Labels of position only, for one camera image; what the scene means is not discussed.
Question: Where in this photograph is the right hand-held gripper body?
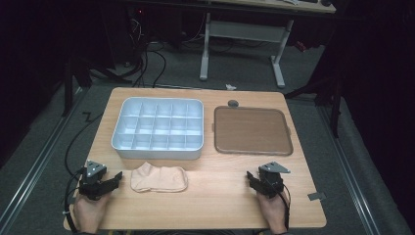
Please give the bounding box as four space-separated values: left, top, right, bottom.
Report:
257 161 292 199

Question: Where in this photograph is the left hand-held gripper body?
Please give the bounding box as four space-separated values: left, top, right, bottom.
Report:
77 160 114 201

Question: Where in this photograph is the beige sock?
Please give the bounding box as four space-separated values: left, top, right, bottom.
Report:
130 162 189 194

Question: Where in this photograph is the person's right hand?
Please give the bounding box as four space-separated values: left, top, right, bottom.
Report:
255 191 290 235

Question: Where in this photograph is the person's left hand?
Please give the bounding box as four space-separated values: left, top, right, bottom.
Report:
72 192 111 235

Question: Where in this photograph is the grey tape piece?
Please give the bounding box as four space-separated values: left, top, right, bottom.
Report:
307 191 327 202

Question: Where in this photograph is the brown wooden tray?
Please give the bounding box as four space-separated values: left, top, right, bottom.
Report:
212 105 295 157

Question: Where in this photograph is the white compartment box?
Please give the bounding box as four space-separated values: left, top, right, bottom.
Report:
111 96 206 161

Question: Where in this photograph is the black metal stand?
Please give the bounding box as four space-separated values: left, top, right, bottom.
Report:
283 70 345 139
61 53 133 118

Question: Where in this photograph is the desk with white legs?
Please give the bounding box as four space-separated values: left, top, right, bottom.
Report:
198 0 338 89

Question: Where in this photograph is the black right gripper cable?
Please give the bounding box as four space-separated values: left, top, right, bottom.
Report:
276 183 292 231

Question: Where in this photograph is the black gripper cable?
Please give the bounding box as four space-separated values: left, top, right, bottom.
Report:
276 183 292 231
63 166 88 234

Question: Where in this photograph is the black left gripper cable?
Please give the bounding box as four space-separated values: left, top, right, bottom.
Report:
63 166 88 234

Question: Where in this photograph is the black floor cable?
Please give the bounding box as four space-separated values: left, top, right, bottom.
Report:
64 112 104 179

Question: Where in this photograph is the metal floor rail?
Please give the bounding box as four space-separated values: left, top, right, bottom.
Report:
317 105 382 235
0 87 90 229

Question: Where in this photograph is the bundle of black cables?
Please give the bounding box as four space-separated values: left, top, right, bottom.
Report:
125 13 168 88

